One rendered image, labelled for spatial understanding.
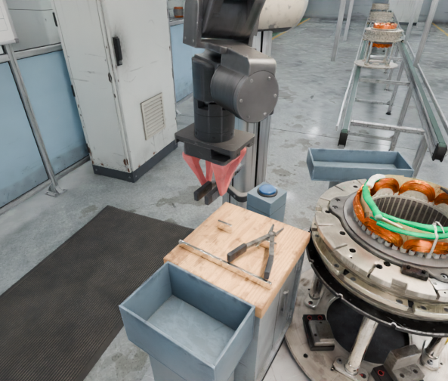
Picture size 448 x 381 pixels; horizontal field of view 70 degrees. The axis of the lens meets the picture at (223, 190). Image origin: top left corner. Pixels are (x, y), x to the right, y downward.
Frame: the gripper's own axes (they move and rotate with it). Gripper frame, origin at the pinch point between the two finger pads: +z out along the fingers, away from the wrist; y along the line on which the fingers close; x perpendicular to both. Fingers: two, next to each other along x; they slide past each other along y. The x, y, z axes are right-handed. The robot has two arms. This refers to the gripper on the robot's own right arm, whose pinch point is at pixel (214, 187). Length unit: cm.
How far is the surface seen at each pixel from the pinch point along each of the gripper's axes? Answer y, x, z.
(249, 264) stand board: 7.9, -1.6, 11.8
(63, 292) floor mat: -111, 16, 119
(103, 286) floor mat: -96, 31, 120
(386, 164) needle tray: 21, 56, 16
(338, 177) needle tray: 11.8, 40.2, 15.3
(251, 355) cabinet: 12.5, -8.2, 25.3
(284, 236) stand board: 10.0, 8.0, 11.9
